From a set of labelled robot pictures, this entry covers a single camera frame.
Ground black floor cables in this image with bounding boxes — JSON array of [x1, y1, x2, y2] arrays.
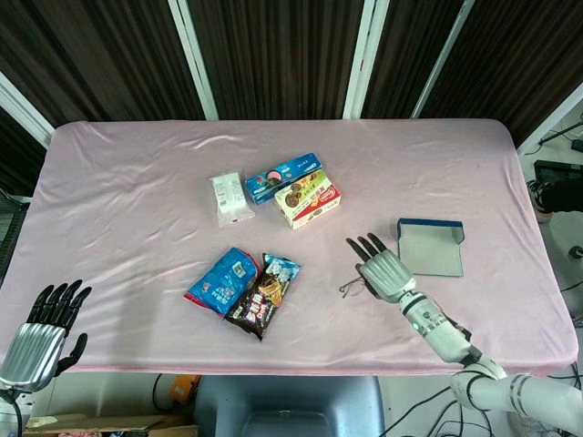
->
[[427, 386, 502, 437]]

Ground white frame post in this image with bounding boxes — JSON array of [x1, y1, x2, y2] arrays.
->
[[517, 81, 583, 154], [411, 0, 475, 119], [342, 0, 388, 120], [0, 72, 56, 149], [167, 0, 219, 121]]

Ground blue Oreo cookie box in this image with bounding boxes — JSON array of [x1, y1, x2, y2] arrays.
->
[[244, 152, 322, 206]]

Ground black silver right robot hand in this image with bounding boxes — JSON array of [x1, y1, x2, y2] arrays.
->
[[346, 232, 418, 305]]

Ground blue glasses case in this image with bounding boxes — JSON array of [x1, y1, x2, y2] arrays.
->
[[394, 218, 465, 279]]

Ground dark brown Don snack bag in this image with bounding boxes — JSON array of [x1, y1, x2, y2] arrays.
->
[[224, 252, 303, 341]]

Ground blue snack bag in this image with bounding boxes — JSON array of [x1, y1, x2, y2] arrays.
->
[[183, 247, 261, 320]]

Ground grey robot torso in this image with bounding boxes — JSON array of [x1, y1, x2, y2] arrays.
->
[[193, 375, 386, 437]]

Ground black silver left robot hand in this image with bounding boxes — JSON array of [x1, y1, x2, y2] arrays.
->
[[0, 279, 93, 395]]

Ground pink tablecloth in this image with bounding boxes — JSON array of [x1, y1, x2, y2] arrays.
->
[[0, 118, 579, 378]]

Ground eyeglasses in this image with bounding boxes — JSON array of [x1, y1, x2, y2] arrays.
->
[[339, 278, 379, 300]]

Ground orange device under table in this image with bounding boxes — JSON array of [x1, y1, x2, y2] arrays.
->
[[169, 373, 200, 406]]

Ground black trouser leg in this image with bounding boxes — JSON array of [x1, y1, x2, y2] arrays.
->
[[541, 179, 583, 214]]

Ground brown cardboard box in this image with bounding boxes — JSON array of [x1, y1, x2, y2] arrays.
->
[[25, 412, 199, 437]]

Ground white tissue pack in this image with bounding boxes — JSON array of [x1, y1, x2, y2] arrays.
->
[[209, 169, 256, 229]]

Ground white sneaker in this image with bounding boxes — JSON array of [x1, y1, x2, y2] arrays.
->
[[527, 179, 555, 223]]

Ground cream chocolate biscuit box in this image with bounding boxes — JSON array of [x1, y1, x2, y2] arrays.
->
[[273, 168, 343, 231]]

